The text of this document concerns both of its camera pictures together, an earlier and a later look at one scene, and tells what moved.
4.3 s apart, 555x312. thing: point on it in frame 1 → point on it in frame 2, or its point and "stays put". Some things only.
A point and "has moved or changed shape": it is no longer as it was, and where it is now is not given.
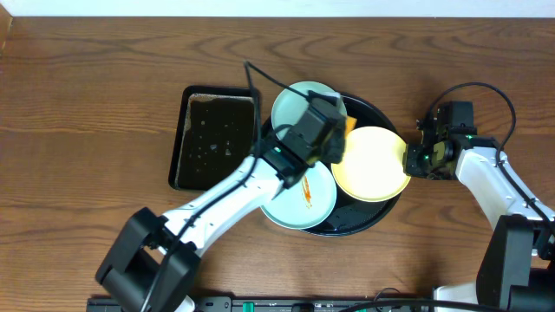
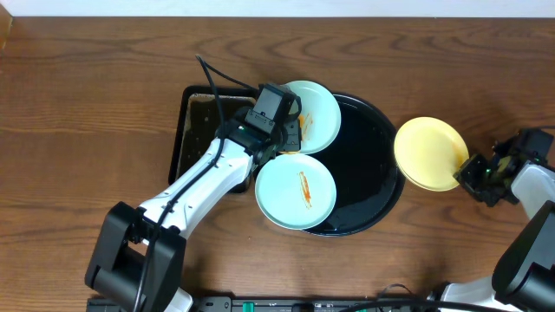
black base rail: [380, 303] stays put
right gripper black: [411, 167] → [466, 176]
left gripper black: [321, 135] → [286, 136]
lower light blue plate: [305, 204] stays put
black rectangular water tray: [216, 134] stays put
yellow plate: [372, 167] has moved or changed shape
